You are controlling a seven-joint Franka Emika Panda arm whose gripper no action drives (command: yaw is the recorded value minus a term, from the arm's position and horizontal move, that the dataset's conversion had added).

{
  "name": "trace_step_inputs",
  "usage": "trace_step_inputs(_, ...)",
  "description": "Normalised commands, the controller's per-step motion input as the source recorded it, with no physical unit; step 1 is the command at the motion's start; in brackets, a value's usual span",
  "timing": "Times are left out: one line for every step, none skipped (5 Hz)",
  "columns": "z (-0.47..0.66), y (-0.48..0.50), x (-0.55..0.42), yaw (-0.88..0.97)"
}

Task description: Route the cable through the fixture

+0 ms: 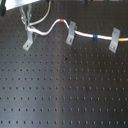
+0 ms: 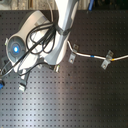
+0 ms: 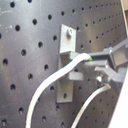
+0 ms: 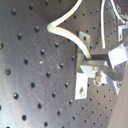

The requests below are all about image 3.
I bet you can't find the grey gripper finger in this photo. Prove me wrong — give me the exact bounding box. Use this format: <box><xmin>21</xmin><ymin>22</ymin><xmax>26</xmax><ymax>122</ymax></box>
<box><xmin>90</xmin><ymin>42</ymin><xmax>128</xmax><ymax>69</ymax></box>
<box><xmin>93</xmin><ymin>64</ymin><xmax>128</xmax><ymax>94</ymax></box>

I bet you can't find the white cable with green tip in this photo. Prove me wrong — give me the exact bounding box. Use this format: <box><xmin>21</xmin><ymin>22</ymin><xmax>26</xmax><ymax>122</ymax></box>
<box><xmin>25</xmin><ymin>53</ymin><xmax>94</xmax><ymax>128</ymax></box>

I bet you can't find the black perforated pegboard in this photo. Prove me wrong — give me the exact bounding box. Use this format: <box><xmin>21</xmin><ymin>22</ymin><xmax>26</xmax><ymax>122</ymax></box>
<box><xmin>0</xmin><ymin>0</ymin><xmax>127</xmax><ymax>128</ymax></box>

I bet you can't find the white cable lower right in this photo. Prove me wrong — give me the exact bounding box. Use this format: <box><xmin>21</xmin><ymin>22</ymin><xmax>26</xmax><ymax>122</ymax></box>
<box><xmin>70</xmin><ymin>83</ymin><xmax>112</xmax><ymax>128</ymax></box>

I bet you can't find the grey metal cable clip bracket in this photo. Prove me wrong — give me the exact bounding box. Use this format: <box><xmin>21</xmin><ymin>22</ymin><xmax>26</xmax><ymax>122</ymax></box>
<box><xmin>56</xmin><ymin>24</ymin><xmax>83</xmax><ymax>103</ymax></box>

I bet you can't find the silver bracket screw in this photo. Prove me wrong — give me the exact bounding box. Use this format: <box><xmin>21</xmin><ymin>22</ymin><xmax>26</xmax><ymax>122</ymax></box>
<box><xmin>67</xmin><ymin>28</ymin><xmax>73</xmax><ymax>37</ymax></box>

